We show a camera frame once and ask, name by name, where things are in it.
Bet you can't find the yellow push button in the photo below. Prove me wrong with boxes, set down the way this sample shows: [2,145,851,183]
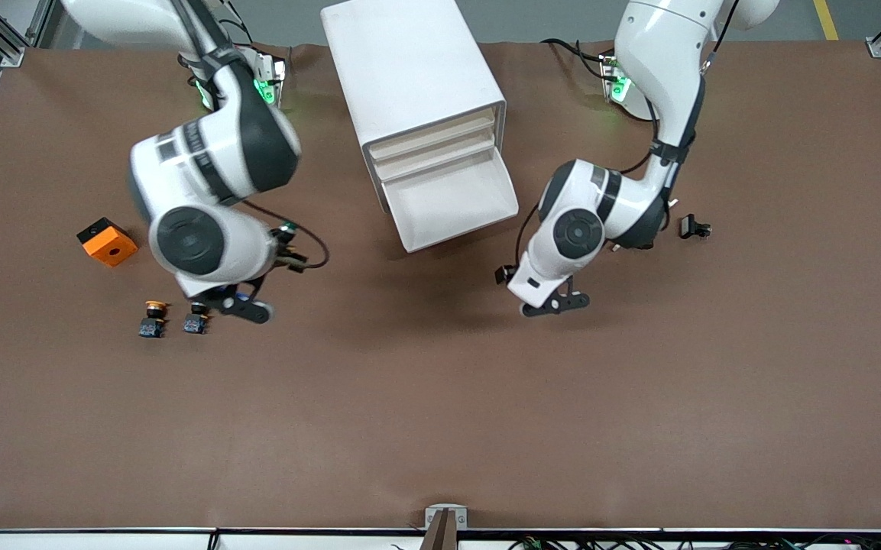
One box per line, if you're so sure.
[138,299,170,340]

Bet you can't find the orange block with hole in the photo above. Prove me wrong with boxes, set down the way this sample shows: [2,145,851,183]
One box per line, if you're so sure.
[76,218,139,268]

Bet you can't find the brown table cover mat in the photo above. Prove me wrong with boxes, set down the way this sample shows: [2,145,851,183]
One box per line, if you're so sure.
[0,40,881,532]

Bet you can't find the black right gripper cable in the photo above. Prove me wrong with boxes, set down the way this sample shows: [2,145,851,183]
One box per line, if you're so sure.
[244,200,331,270]

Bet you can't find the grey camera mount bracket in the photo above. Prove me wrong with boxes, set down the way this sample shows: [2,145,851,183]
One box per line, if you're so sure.
[425,504,469,532]

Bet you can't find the brown camera pole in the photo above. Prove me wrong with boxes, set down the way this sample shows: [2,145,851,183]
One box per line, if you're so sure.
[419,510,458,550]

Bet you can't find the black arm base cable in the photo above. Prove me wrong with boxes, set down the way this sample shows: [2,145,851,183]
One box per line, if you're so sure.
[541,37,617,79]

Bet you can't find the white table edge rail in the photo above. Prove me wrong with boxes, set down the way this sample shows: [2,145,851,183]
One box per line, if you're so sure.
[0,527,881,550]

